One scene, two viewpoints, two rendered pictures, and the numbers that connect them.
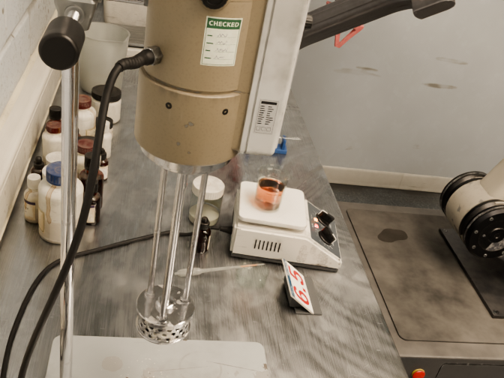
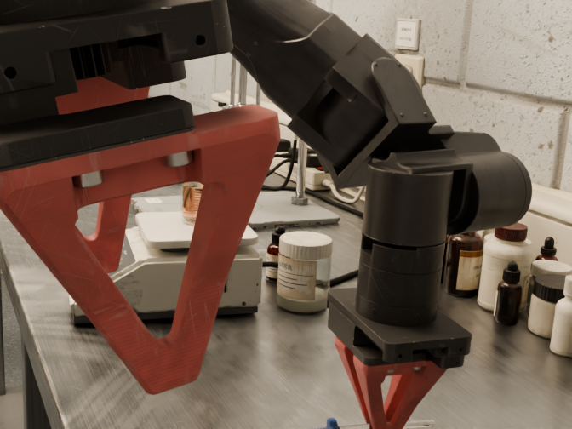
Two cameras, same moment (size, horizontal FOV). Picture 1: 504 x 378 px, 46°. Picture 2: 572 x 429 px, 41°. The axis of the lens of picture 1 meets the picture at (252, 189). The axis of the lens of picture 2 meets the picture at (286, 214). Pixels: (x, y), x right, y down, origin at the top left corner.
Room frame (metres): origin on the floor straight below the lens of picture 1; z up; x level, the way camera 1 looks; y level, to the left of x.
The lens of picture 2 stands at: (1.73, -0.12, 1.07)
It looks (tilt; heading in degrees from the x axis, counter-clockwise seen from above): 14 degrees down; 167
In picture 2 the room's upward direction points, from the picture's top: 3 degrees clockwise
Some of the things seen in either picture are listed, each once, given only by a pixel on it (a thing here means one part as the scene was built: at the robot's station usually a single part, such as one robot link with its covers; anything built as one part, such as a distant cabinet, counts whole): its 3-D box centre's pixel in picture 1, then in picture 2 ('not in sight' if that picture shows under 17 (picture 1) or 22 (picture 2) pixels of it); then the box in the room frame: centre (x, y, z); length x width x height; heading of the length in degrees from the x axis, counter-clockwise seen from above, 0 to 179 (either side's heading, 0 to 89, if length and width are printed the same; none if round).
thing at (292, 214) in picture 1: (272, 204); (194, 228); (0.90, -0.04, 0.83); 0.12 x 0.12 x 0.01; 5
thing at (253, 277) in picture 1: (252, 274); not in sight; (0.79, -0.03, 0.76); 0.06 x 0.06 x 0.02
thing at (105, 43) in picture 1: (98, 58); not in sight; (1.41, 0.45, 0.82); 0.18 x 0.13 x 0.15; 56
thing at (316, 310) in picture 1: (301, 286); not in sight; (0.77, -0.11, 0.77); 0.09 x 0.06 x 0.04; 13
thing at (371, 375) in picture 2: not in sight; (383, 374); (1.24, 0.06, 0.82); 0.07 x 0.07 x 0.09; 8
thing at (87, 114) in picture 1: (81, 121); not in sight; (1.10, 0.38, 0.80); 0.06 x 0.06 x 0.11
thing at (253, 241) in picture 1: (281, 226); (170, 265); (0.90, -0.07, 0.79); 0.22 x 0.13 x 0.08; 95
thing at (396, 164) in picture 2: not in sight; (413, 201); (1.25, 0.07, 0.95); 0.07 x 0.06 x 0.07; 114
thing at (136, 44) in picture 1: (142, 43); not in sight; (1.72, 0.41, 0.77); 0.26 x 0.19 x 0.05; 106
